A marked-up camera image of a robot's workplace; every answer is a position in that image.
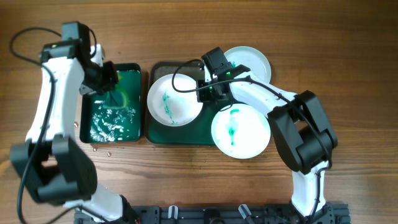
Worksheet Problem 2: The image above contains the white plate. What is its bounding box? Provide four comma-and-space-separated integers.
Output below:
221, 46, 271, 83
211, 103, 271, 159
147, 73, 203, 127

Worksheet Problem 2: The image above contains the black cable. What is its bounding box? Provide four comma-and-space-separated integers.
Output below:
8, 27, 98, 224
171, 58, 333, 218

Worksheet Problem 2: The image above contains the large dark serving tray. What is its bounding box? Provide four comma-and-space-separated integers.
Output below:
144, 61, 230, 146

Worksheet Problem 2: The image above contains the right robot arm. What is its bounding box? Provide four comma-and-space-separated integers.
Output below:
197, 47, 338, 223

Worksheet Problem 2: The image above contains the right black cable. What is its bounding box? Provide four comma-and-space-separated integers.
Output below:
171, 58, 333, 218

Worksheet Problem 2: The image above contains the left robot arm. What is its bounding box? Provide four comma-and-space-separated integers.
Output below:
10, 21, 140, 223

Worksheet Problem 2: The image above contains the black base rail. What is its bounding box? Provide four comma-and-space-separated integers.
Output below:
73, 203, 351, 224

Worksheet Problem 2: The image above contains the left black cable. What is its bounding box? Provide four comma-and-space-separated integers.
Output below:
8, 27, 98, 224

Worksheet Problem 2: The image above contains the small black water tray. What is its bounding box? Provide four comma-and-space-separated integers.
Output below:
79, 63, 142, 144

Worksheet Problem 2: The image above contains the green yellow sponge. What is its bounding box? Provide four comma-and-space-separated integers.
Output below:
103, 90, 128, 110

